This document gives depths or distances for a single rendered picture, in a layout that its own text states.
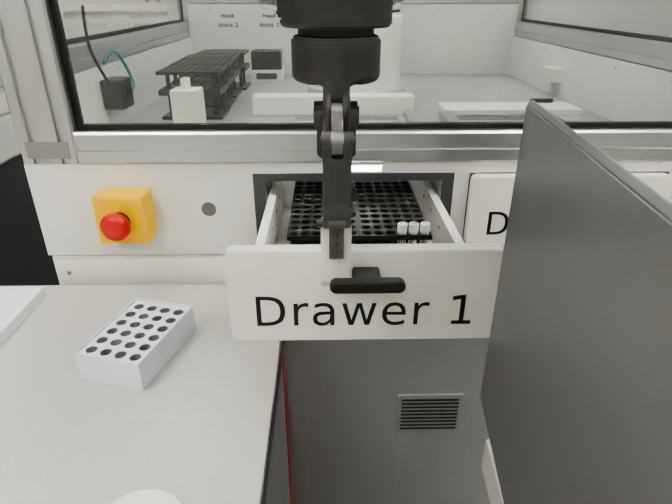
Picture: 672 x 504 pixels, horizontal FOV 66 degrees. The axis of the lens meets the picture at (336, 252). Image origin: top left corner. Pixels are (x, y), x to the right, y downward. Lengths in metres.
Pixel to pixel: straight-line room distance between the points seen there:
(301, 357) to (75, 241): 0.41
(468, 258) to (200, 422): 0.33
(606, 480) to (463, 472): 0.84
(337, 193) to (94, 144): 0.45
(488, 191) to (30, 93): 0.64
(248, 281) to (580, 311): 0.33
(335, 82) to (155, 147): 0.41
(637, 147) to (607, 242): 0.58
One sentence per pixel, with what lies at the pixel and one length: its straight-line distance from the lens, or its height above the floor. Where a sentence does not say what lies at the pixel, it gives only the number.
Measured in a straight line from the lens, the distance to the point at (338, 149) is 0.42.
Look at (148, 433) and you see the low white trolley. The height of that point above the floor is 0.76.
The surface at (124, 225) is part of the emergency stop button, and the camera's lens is 0.76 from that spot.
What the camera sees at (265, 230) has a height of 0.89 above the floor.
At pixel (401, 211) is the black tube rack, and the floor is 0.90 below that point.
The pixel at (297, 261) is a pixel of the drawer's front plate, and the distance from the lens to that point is 0.54.
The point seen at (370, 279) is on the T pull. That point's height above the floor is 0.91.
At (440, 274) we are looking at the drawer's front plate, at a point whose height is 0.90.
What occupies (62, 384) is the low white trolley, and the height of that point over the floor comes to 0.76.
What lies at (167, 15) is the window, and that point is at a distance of 0.77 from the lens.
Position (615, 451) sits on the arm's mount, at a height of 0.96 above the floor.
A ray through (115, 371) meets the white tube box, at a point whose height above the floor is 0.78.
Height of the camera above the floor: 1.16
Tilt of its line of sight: 26 degrees down
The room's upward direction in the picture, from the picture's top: straight up
